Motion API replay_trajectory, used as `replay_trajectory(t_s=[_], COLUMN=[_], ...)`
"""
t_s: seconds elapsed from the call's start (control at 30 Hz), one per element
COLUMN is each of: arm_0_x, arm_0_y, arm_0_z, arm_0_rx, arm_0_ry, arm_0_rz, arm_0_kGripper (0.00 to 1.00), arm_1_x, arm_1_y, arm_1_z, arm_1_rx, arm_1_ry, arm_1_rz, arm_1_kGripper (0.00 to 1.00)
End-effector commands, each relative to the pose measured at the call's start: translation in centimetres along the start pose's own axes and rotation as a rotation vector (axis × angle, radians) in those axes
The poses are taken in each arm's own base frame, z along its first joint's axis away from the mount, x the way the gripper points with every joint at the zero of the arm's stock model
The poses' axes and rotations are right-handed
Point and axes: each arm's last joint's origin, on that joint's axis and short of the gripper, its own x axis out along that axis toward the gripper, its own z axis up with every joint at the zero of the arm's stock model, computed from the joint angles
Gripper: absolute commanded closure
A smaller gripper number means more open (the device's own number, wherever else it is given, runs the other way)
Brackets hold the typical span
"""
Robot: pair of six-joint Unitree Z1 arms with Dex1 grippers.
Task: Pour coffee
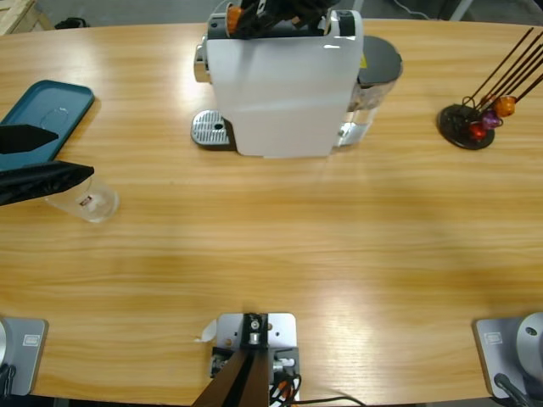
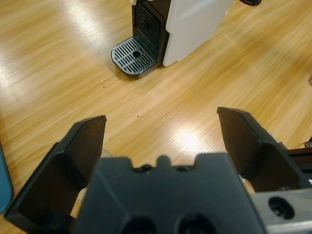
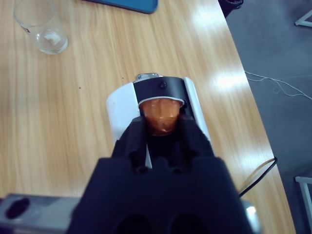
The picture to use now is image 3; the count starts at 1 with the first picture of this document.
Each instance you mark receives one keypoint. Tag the white metal frame leg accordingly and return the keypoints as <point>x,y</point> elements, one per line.
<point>306,192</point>
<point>304,20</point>

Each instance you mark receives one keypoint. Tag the copper orange coffee capsule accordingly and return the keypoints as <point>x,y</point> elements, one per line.
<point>161,114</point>

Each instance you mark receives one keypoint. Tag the black floor object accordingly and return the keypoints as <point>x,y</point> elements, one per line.
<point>229,6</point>

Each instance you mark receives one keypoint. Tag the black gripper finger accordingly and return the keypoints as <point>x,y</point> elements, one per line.
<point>195,141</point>
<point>126,143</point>

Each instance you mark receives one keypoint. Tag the white paper scrap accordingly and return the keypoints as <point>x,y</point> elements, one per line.
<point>52,39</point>

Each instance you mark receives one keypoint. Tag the teal plastic tray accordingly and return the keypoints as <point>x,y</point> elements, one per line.
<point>131,5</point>

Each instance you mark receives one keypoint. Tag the white capsule coffee machine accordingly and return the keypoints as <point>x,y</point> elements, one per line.
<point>119,109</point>

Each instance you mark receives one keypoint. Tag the clear drinking glass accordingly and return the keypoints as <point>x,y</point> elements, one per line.
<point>36,24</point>

